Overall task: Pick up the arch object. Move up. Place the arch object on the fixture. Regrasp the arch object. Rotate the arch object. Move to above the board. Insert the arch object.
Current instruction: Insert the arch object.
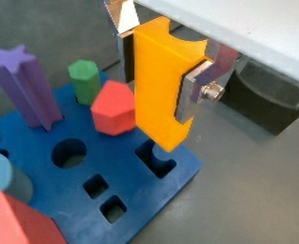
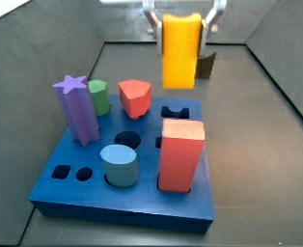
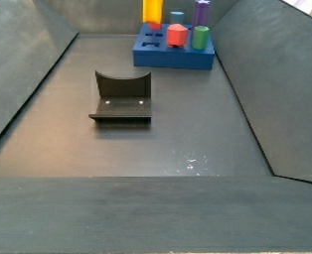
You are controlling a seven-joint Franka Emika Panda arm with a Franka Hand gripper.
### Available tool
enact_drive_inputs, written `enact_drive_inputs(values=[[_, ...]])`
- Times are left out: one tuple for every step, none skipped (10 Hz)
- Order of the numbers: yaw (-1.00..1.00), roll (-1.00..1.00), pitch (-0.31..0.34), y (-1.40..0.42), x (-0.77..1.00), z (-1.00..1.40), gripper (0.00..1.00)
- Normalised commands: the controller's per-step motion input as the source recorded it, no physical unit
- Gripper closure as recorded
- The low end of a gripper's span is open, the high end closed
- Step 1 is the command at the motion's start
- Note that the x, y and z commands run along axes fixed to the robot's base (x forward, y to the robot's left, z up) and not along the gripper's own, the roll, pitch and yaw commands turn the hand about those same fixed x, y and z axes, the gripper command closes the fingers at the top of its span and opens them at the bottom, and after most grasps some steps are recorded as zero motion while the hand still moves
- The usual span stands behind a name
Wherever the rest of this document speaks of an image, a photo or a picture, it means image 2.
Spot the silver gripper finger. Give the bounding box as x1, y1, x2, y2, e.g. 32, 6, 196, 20
199, 0, 227, 57
141, 0, 164, 54

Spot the yellow arch block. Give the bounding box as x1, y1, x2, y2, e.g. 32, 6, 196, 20
163, 14, 203, 89

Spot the black curved fixture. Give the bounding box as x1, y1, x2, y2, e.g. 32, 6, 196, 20
196, 53, 216, 79

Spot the red rounded triangle block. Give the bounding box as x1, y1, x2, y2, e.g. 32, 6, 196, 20
119, 79, 152, 120

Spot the green hexagonal prism block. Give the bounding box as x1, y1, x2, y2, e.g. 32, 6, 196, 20
89, 80, 111, 116

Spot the purple star prism block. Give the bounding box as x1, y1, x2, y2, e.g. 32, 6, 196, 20
53, 75, 100, 147

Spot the tall red rectangular block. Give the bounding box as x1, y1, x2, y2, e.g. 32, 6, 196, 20
159, 119, 205, 193

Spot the light blue cylinder block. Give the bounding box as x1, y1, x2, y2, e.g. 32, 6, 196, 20
100, 144, 137, 187

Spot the blue shape sorter base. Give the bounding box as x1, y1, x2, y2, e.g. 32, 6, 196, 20
29, 96, 215, 233

